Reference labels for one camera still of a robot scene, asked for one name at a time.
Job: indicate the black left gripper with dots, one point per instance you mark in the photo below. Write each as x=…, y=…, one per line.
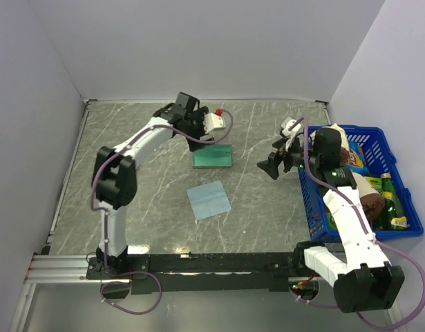
x=199, y=115

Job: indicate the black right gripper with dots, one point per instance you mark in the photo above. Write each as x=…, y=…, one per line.
x=270, y=166

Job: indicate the grey-brown glasses case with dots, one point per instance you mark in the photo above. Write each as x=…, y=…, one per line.
x=213, y=156

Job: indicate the light blue cleaning cloth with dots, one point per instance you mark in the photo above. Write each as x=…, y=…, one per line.
x=208, y=200

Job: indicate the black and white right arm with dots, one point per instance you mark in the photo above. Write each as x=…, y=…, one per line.
x=366, y=280

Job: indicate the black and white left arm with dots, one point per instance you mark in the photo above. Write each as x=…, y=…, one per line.
x=114, y=183

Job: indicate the blue Lays chip bag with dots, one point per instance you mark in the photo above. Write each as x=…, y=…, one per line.
x=352, y=157

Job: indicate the blue plastic basket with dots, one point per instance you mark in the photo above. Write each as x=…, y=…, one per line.
x=379, y=160

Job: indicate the brown plush toy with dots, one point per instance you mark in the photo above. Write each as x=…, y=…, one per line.
x=374, y=207

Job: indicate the green glass bottle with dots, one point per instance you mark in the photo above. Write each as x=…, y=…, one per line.
x=393, y=207

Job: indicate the yellow green snack packet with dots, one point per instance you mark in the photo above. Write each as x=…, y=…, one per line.
x=399, y=223

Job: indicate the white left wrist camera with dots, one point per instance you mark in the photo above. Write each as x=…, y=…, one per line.
x=213, y=121

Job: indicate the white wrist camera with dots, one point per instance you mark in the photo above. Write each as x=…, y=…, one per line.
x=290, y=128
x=213, y=121

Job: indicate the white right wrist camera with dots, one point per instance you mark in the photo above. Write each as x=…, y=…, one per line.
x=290, y=128

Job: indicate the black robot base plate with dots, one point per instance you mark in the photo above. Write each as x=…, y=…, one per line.
x=274, y=271

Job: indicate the aluminium frame rail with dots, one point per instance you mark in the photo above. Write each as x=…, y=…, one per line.
x=60, y=268

